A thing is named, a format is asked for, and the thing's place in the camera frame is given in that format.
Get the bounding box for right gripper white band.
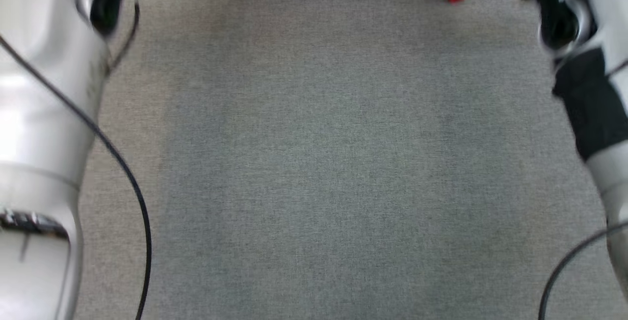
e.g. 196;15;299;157
505;0;597;51

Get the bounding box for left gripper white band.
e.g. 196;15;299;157
91;0;162;36

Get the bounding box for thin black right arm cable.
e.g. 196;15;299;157
539;222;628;320

